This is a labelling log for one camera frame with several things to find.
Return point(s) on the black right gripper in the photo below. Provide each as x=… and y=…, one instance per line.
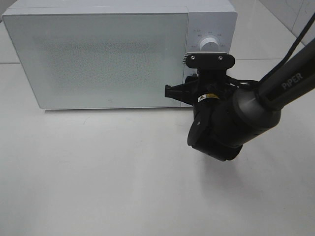
x=207, y=81

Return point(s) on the white microwave door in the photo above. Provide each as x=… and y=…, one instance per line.
x=100, y=61

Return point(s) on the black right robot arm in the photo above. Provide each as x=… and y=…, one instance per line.
x=227, y=113

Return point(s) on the white microwave oven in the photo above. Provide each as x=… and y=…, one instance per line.
x=210, y=23

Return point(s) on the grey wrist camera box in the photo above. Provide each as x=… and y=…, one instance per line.
x=209, y=60

